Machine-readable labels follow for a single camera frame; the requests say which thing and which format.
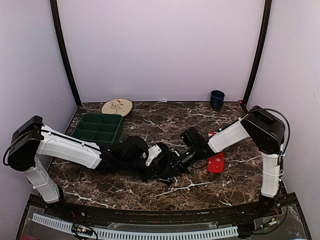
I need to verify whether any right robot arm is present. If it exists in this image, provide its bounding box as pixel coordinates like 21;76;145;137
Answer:
177;105;290;217

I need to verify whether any white slotted cable duct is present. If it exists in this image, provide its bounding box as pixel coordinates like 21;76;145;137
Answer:
31;213;239;240

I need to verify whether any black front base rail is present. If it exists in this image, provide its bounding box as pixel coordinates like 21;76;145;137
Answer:
45;189;288;225

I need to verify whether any black striped ankle sock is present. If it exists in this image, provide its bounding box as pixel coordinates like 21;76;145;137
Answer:
156;150;190;185

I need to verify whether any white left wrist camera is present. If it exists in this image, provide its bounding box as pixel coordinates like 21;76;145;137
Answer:
145;144;162;167

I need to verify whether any beige decorated plate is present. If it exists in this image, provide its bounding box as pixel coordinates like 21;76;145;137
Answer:
101;98;133;117

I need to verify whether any left black frame post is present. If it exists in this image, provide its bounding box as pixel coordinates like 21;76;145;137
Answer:
49;0;82;108

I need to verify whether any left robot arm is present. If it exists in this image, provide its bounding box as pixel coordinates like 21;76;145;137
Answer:
2;115;164;218

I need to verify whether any right black frame post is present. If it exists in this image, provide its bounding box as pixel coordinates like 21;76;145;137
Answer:
242;0;272;108

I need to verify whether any green plastic divider tray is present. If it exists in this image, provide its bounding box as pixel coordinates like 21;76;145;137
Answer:
71;113;123;146

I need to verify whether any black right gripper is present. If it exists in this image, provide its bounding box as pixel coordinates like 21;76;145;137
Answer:
162;145;200;178

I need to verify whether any black frame post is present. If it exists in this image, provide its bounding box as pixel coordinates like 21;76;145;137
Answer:
242;0;272;108
49;0;82;108

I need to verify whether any red Santa Christmas sock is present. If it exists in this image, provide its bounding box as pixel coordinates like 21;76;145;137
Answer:
206;130;225;174

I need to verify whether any dark blue mug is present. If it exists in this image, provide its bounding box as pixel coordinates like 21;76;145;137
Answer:
210;90;225;112

